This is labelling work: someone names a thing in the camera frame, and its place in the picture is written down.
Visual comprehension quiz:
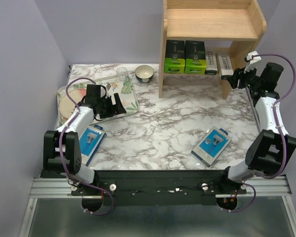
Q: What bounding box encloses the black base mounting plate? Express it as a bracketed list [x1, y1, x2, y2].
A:
[39, 169, 255, 207]

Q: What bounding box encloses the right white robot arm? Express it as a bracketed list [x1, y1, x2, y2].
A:
[217, 62, 296, 194]

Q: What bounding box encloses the white Harry's box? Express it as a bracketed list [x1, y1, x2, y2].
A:
[217, 51, 234, 80]
[205, 49, 218, 75]

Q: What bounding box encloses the leaf-patterned tray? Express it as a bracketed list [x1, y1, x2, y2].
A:
[57, 75, 139, 126]

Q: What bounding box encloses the black green Gillette box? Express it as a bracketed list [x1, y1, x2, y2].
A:
[164, 39, 185, 74]
[184, 40, 207, 75]

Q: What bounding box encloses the aluminium rail frame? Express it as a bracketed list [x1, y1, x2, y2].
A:
[20, 177, 296, 237]

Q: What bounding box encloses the dark ceramic bowl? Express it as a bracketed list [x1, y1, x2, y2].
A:
[135, 65, 154, 83]

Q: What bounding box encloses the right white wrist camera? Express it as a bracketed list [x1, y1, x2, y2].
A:
[244, 51, 261, 73]

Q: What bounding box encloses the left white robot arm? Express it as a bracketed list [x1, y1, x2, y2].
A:
[43, 84, 126, 195]

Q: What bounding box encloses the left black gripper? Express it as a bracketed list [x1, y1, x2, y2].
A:
[97, 93, 127, 119]

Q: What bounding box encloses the pink and cream plate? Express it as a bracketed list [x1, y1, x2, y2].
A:
[59, 88, 86, 119]

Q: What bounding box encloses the blue razor package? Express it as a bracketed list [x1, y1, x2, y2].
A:
[191, 126, 232, 167]
[79, 124, 107, 166]

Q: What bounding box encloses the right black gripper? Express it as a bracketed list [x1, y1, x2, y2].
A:
[226, 63, 262, 90]

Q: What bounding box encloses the clear plastic cup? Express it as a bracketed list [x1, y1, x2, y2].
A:
[116, 67, 128, 81]

